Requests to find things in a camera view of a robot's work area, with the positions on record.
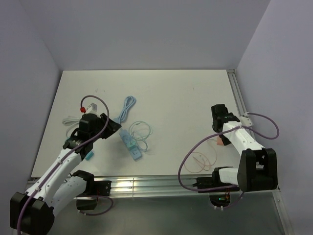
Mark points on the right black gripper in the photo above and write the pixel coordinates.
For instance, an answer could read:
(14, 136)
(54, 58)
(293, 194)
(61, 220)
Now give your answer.
(231, 114)

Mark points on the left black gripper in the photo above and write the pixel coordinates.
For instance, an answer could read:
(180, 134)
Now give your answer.
(112, 127)

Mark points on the blue charger plug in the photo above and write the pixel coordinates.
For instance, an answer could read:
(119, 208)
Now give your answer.
(127, 139)

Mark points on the pink charger plug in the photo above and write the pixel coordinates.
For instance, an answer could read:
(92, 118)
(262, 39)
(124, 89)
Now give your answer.
(219, 141)

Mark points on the teal charger plug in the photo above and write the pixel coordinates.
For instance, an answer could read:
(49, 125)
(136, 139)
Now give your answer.
(132, 145)

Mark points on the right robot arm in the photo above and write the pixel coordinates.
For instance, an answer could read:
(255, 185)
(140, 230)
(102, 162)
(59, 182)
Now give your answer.
(257, 170)

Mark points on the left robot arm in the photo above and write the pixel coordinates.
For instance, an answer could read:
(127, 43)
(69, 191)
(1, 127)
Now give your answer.
(33, 212)

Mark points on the blue power strip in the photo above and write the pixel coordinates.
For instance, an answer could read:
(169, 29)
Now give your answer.
(135, 153)

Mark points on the teal power strip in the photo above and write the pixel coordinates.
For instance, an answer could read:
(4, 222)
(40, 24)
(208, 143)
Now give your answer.
(89, 155)

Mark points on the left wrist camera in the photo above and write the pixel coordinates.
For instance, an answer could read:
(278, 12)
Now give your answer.
(91, 109)

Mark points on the right side aluminium rail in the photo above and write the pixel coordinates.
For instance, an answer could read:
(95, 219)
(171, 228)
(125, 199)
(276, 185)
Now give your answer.
(236, 91)

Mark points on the aluminium rail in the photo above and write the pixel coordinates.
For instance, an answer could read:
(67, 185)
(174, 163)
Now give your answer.
(123, 187)
(236, 91)

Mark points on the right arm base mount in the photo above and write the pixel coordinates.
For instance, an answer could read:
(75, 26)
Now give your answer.
(220, 200)

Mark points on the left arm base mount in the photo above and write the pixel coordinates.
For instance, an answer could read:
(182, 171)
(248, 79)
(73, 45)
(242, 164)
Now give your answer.
(96, 193)

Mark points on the front aluminium rail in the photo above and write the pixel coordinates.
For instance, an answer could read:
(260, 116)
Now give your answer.
(123, 187)

